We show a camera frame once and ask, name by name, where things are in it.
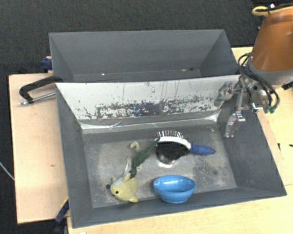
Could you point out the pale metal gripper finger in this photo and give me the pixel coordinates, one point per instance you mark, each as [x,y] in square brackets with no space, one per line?
[223,95]
[232,127]

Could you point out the white and blue brush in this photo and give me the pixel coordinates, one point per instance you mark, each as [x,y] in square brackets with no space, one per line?
[178,139]

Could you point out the blue bowl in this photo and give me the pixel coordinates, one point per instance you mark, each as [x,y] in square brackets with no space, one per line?
[175,188]

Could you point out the yellow and green plush toy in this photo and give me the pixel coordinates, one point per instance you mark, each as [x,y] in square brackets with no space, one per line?
[125,188]

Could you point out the grey metal bin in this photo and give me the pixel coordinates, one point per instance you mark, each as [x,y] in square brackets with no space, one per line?
[101,54]

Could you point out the pale wood board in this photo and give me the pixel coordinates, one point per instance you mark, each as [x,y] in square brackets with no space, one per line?
[35,148]

